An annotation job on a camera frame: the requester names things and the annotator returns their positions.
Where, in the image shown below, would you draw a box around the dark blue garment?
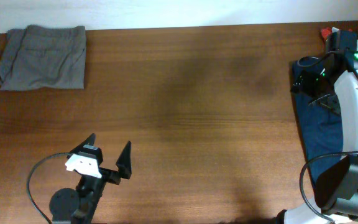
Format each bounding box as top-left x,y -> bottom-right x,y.
291,57 -> 344,187

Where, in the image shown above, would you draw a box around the grey shorts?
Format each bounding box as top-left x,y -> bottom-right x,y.
0,25 -> 86,91

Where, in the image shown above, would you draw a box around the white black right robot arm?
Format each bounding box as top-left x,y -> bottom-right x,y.
273,28 -> 358,223

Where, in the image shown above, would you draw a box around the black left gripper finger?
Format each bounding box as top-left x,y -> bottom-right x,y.
116,141 -> 132,179
70,133 -> 103,164

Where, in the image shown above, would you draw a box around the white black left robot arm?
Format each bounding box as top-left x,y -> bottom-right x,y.
49,134 -> 132,223

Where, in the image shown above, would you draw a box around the red cloth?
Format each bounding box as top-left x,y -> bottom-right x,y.
320,27 -> 333,40

